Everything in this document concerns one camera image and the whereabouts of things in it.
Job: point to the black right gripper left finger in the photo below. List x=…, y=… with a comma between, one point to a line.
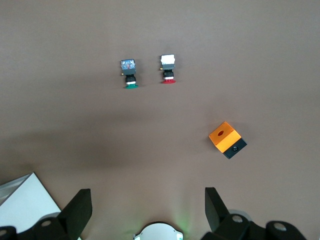
x=77, y=215

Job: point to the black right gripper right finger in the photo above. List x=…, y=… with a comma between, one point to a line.
x=220, y=220

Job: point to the white drawer cabinet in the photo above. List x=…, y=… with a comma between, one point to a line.
x=22, y=205

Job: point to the orange black button box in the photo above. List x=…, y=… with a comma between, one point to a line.
x=225, y=140

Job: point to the brown table cover sheet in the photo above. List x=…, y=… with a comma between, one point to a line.
x=75, y=112

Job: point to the green push button switch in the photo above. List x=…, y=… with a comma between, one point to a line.
x=128, y=71

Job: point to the red push button switch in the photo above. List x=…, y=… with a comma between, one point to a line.
x=167, y=66

